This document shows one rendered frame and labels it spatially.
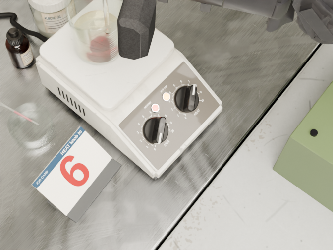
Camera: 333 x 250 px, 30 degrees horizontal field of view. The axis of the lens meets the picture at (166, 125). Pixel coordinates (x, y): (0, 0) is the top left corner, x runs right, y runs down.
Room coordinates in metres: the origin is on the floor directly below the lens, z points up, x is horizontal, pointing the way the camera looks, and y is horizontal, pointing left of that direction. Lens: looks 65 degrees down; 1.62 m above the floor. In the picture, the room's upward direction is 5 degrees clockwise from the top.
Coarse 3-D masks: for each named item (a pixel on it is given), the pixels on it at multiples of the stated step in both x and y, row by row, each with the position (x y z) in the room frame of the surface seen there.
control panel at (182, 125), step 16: (176, 80) 0.36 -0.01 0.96; (192, 80) 0.37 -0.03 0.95; (160, 96) 0.34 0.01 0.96; (208, 96) 0.35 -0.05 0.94; (144, 112) 0.32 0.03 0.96; (160, 112) 0.32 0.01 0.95; (176, 112) 0.33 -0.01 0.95; (192, 112) 0.33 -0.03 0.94; (208, 112) 0.34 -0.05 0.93; (128, 128) 0.29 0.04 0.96; (176, 128) 0.31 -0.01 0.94; (192, 128) 0.31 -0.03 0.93; (144, 144) 0.28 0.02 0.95; (160, 144) 0.29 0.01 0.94; (176, 144) 0.29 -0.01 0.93; (160, 160) 0.27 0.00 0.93
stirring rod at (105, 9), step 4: (104, 0) 0.38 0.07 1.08; (104, 4) 0.38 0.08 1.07; (104, 8) 0.38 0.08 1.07; (108, 8) 0.39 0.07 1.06; (104, 12) 0.38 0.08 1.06; (108, 12) 0.38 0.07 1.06; (104, 16) 0.38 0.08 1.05; (108, 16) 0.38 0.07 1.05; (104, 20) 0.38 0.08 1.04; (108, 20) 0.38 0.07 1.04; (108, 24) 0.38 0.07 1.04
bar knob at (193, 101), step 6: (180, 90) 0.35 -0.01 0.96; (186, 90) 0.35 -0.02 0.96; (192, 90) 0.35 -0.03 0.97; (174, 96) 0.34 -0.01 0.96; (180, 96) 0.34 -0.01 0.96; (186, 96) 0.34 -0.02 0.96; (192, 96) 0.34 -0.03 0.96; (198, 96) 0.35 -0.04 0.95; (180, 102) 0.34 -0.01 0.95; (186, 102) 0.33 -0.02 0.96; (192, 102) 0.33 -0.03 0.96; (198, 102) 0.34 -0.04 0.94; (180, 108) 0.33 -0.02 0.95; (186, 108) 0.33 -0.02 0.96; (192, 108) 0.33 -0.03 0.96
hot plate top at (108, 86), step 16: (64, 32) 0.40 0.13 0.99; (160, 32) 0.41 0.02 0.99; (48, 48) 0.38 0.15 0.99; (64, 48) 0.38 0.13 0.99; (160, 48) 0.39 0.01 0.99; (64, 64) 0.36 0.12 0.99; (80, 64) 0.36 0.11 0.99; (112, 64) 0.36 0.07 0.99; (128, 64) 0.36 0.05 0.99; (144, 64) 0.36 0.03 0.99; (160, 64) 0.37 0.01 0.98; (80, 80) 0.34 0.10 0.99; (96, 80) 0.34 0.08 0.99; (112, 80) 0.34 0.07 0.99; (128, 80) 0.34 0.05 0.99; (144, 80) 0.35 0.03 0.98; (96, 96) 0.32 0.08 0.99; (112, 96) 0.32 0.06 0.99
